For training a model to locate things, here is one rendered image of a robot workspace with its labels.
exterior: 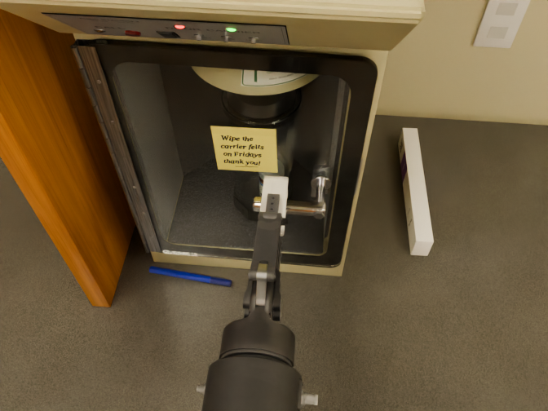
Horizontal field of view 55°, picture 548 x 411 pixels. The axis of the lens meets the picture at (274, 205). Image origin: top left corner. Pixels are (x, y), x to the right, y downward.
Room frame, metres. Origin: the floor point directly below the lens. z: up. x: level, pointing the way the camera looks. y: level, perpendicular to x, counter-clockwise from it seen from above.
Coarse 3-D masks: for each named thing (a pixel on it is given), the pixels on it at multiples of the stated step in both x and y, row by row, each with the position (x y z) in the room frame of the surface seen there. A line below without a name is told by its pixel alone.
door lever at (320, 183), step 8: (320, 176) 0.42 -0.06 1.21; (312, 184) 0.42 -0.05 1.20; (320, 184) 0.41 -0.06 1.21; (328, 184) 0.42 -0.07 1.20; (320, 192) 0.40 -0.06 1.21; (256, 200) 0.39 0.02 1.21; (288, 200) 0.39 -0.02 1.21; (296, 200) 0.39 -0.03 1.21; (320, 200) 0.39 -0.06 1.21; (256, 208) 0.38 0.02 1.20; (288, 208) 0.38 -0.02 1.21; (296, 208) 0.38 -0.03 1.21; (304, 208) 0.38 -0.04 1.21; (312, 208) 0.38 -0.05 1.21; (320, 208) 0.38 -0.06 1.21; (320, 216) 0.37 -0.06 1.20
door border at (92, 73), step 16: (80, 48) 0.45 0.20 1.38; (96, 64) 0.45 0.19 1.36; (96, 80) 0.45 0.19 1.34; (96, 96) 0.45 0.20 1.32; (96, 112) 0.44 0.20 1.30; (112, 112) 0.45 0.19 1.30; (112, 128) 0.45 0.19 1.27; (112, 144) 0.45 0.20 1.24; (128, 160) 0.45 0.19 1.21; (128, 176) 0.45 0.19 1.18; (128, 192) 0.45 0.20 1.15; (144, 208) 0.45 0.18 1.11; (144, 224) 0.45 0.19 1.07; (144, 240) 0.45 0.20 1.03
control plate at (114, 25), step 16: (64, 16) 0.37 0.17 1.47; (80, 16) 0.36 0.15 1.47; (96, 16) 0.36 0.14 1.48; (112, 16) 0.36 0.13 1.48; (96, 32) 0.41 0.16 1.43; (112, 32) 0.41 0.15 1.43; (144, 32) 0.40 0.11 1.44; (176, 32) 0.39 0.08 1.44; (192, 32) 0.39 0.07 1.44; (208, 32) 0.38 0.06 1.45; (224, 32) 0.38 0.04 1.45; (240, 32) 0.37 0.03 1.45; (256, 32) 0.37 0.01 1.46; (272, 32) 0.37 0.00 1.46
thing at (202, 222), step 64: (128, 64) 0.44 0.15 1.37; (192, 64) 0.44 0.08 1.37; (256, 64) 0.43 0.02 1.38; (320, 64) 0.42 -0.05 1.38; (128, 128) 0.45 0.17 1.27; (192, 128) 0.44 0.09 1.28; (320, 128) 0.42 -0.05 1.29; (192, 192) 0.44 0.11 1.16; (256, 192) 0.43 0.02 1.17; (320, 256) 0.42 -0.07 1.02
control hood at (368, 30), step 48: (0, 0) 0.35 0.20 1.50; (48, 0) 0.34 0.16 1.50; (96, 0) 0.34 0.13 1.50; (144, 0) 0.33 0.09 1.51; (192, 0) 0.33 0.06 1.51; (240, 0) 0.33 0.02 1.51; (288, 0) 0.33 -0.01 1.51; (336, 0) 0.33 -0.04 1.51; (384, 0) 0.33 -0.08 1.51; (384, 48) 0.40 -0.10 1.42
